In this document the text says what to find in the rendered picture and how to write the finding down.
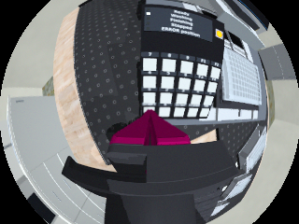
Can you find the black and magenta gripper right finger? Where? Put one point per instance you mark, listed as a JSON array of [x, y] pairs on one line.
[[162, 133]]

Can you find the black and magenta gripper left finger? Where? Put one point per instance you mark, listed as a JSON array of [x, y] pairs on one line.
[[135, 133]]

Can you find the white well plate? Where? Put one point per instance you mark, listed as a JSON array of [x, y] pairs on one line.
[[257, 152], [240, 79], [239, 188]]

